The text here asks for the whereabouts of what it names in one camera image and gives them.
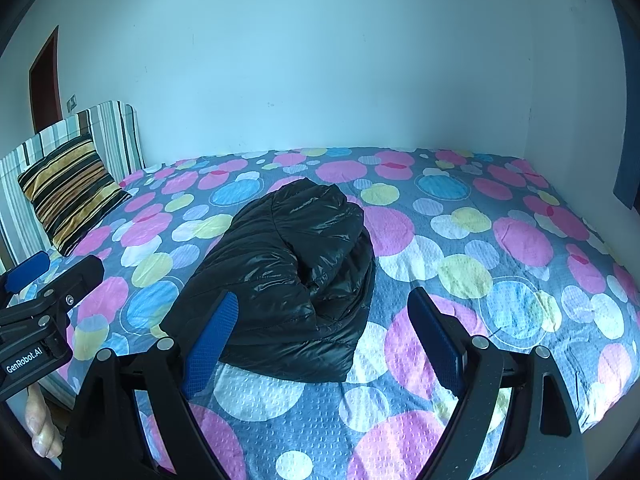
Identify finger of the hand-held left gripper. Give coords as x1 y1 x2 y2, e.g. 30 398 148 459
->
27 255 106 328
4 251 52 293

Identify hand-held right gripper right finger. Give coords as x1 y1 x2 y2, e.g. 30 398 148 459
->
406 286 588 480

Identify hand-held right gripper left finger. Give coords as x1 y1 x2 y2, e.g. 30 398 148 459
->
60 290 241 480

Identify black puffer jacket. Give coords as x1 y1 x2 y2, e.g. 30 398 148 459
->
159 181 377 385

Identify person's left hand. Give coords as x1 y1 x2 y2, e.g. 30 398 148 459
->
25 387 65 458

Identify striped pillow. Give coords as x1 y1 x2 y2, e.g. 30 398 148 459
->
17 132 132 258

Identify bed with polka-dot sheet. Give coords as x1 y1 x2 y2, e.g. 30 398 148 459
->
30 146 640 480

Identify striped headboard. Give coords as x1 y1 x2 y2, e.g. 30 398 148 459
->
0 101 147 266

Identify brown door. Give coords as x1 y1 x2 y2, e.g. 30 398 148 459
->
29 25 63 136

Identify dark blue curtain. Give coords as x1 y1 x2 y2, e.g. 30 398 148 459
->
611 0 640 208

